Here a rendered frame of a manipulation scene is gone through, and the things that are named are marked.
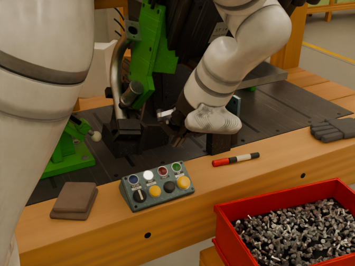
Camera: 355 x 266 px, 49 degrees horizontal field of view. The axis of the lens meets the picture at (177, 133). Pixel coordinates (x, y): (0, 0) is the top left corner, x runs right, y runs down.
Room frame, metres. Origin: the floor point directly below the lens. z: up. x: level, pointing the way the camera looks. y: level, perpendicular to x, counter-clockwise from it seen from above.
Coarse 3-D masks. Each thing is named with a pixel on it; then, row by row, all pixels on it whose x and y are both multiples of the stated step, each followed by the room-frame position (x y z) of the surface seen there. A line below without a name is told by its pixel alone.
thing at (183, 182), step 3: (180, 177) 0.71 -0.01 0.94; (183, 177) 0.72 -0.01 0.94; (186, 177) 0.72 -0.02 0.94; (177, 180) 0.71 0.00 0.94; (180, 180) 0.71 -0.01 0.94; (183, 180) 0.71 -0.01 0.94; (186, 180) 0.71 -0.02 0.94; (189, 180) 0.71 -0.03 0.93; (177, 183) 0.71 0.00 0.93; (180, 183) 0.70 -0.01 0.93; (183, 183) 0.70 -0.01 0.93; (186, 183) 0.71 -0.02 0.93; (189, 183) 0.71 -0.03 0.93; (180, 186) 0.70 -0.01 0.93; (183, 186) 0.70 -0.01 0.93; (186, 186) 0.70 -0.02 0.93
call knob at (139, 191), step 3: (138, 189) 0.67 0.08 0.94; (141, 189) 0.67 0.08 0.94; (135, 192) 0.66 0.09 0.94; (138, 192) 0.66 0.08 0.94; (141, 192) 0.66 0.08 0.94; (144, 192) 0.67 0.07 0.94; (135, 195) 0.66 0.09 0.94; (138, 195) 0.66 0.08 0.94; (141, 195) 0.66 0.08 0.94; (144, 195) 0.66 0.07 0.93; (135, 198) 0.65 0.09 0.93; (138, 198) 0.65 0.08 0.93; (141, 198) 0.65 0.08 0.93; (144, 198) 0.66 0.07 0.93; (138, 201) 0.65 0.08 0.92; (141, 201) 0.65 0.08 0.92
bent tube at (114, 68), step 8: (128, 24) 0.99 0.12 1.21; (136, 24) 1.00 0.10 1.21; (128, 32) 0.97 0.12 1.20; (136, 32) 1.00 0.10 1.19; (120, 40) 1.00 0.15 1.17; (128, 40) 0.99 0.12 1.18; (136, 40) 0.97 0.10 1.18; (120, 48) 1.01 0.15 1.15; (112, 56) 1.03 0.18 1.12; (120, 56) 1.02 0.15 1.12; (112, 64) 1.02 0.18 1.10; (120, 64) 1.03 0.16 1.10; (112, 72) 1.01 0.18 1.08; (120, 72) 1.03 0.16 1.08; (112, 80) 1.00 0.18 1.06; (120, 80) 1.01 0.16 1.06; (112, 88) 0.98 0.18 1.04; (120, 88) 0.98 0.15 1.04; (120, 112) 0.92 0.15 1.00
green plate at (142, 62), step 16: (144, 0) 1.01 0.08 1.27; (144, 16) 0.99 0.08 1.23; (160, 16) 0.92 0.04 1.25; (144, 32) 0.97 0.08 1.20; (160, 32) 0.92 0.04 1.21; (144, 48) 0.95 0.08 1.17; (160, 48) 0.93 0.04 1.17; (144, 64) 0.93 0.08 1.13; (160, 64) 0.93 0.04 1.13; (176, 64) 0.95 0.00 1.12
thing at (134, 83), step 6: (132, 84) 0.89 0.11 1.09; (138, 84) 0.90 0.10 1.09; (126, 90) 0.90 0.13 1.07; (132, 90) 0.88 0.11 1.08; (138, 90) 0.89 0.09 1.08; (120, 96) 0.92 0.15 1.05; (126, 96) 0.90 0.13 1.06; (132, 96) 0.89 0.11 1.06; (120, 102) 0.91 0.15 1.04; (126, 102) 0.91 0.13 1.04; (132, 102) 0.91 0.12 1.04
